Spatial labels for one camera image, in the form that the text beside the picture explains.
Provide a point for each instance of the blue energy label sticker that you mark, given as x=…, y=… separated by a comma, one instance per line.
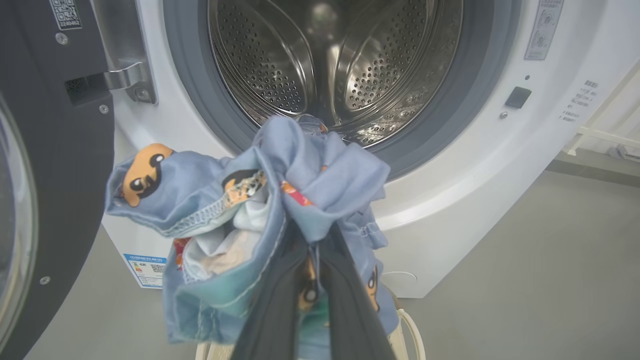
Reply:
x=145, y=271

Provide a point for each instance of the round glass washing machine door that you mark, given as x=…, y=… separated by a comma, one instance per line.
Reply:
x=65, y=175

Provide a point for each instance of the grey rubber door gasket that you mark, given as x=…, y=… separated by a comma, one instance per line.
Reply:
x=480, y=75

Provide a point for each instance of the metal door hinge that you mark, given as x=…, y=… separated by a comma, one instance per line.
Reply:
x=127, y=60

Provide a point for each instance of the blue cartoon print garment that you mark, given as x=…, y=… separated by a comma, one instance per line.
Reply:
x=330, y=175

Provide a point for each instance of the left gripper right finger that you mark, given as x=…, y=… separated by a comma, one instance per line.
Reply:
x=355, y=310

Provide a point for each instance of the black door latch socket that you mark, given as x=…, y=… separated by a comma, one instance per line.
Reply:
x=517, y=97

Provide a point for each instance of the white QR code sticker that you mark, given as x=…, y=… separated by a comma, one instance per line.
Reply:
x=65, y=14

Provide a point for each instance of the cream perforated laundry basket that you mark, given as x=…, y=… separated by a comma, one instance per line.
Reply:
x=414, y=335

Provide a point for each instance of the white front-load washing machine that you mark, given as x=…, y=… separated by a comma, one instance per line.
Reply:
x=450, y=200

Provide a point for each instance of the grey warning sticker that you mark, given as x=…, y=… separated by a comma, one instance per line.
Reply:
x=544, y=27

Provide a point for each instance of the round white filter cover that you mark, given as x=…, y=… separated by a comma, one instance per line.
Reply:
x=402, y=277

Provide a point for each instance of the stainless steel perforated drum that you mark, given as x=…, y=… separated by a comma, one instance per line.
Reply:
x=370, y=65

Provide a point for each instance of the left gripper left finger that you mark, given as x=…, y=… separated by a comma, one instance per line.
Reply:
x=275, y=315

